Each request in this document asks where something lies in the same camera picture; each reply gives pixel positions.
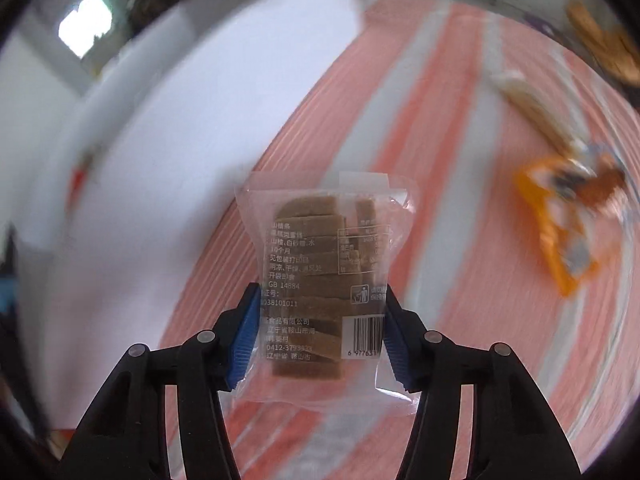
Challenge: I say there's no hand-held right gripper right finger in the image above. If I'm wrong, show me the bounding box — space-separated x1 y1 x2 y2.
382 287 584 480

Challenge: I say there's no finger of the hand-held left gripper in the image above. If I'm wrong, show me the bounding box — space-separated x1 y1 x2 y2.
0 225 23 322

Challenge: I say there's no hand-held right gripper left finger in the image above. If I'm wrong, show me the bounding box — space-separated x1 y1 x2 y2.
55 282 262 480

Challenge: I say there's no clear packet of brown slices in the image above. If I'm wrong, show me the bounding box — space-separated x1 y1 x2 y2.
235 171 419 417

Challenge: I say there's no white cardboard box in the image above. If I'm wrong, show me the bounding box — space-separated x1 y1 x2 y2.
0 0 369 436

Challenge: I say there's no orange clear nut packet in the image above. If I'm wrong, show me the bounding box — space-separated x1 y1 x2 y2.
514 152 628 298

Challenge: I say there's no clear snack packet white header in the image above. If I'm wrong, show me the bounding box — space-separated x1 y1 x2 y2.
489 69 590 159

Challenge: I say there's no orange lounge chair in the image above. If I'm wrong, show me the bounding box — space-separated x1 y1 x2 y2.
565 0 640 84

